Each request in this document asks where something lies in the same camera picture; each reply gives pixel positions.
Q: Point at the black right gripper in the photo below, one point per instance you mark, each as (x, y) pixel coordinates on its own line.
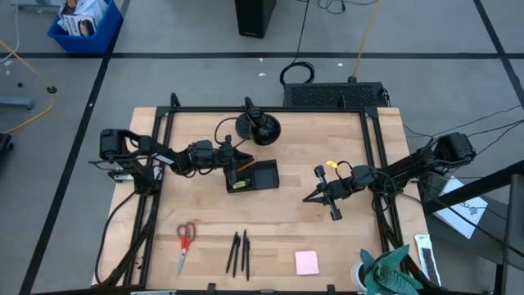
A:
(337, 188)

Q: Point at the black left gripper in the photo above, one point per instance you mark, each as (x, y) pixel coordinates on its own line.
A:
(209, 155)

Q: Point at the orange pencil with eraser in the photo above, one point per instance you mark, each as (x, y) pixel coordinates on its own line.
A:
(247, 166)

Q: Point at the yellow highlighter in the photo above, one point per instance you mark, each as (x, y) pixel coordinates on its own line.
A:
(239, 185)

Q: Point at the pink sticky note pad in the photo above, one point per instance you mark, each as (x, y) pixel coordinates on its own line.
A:
(307, 262)

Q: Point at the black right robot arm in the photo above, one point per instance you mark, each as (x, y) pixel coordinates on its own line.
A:
(409, 168)

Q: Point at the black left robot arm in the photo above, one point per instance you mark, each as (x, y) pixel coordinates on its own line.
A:
(159, 149)

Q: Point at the black mesh desk organizer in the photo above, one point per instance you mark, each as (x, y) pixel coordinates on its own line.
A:
(266, 176)

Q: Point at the yellow tag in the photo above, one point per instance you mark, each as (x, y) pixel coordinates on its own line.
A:
(331, 164)

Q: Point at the black gooseneck desk lamp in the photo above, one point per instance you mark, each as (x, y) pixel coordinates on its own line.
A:
(264, 129)

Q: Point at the white plant pot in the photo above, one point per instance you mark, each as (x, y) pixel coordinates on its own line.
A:
(355, 276)

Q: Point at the black vented computer case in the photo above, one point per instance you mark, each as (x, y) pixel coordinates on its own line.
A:
(331, 95)

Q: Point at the green plant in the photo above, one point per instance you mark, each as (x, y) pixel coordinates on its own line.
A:
(389, 274)

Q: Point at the white card with black strip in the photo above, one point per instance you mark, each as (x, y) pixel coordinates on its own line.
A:
(427, 262)

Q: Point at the black tower box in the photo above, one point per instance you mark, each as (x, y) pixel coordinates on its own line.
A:
(254, 18)

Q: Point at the white paper sheet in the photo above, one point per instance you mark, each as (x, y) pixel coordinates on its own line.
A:
(462, 217)

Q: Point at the black metal stand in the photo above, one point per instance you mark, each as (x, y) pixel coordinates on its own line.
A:
(471, 190)

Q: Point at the blue plastic bin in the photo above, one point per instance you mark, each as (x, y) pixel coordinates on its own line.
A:
(98, 41)

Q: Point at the white printed packages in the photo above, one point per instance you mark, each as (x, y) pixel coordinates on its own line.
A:
(79, 18)

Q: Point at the grey metal bar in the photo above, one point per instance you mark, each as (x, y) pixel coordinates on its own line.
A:
(16, 102)

